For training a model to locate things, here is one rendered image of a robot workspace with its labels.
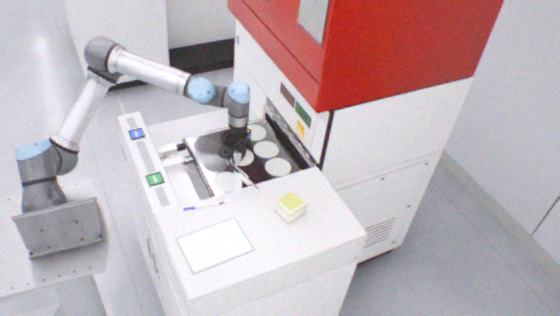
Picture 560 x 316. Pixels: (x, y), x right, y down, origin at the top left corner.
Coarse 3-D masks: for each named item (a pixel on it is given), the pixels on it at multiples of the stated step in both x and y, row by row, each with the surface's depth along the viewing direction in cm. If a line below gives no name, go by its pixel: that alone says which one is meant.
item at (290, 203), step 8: (288, 192) 160; (280, 200) 157; (288, 200) 157; (296, 200) 157; (280, 208) 157; (288, 208) 154; (296, 208) 155; (280, 216) 159; (288, 216) 155; (296, 216) 158; (288, 224) 158
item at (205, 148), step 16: (192, 144) 192; (208, 144) 193; (208, 160) 186; (224, 160) 187; (256, 160) 189; (288, 160) 190; (208, 176) 180; (256, 176) 182; (272, 176) 183; (224, 192) 175
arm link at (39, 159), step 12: (24, 144) 152; (36, 144) 153; (48, 144) 157; (24, 156) 151; (36, 156) 152; (48, 156) 155; (60, 156) 163; (24, 168) 151; (36, 168) 152; (48, 168) 154; (24, 180) 151
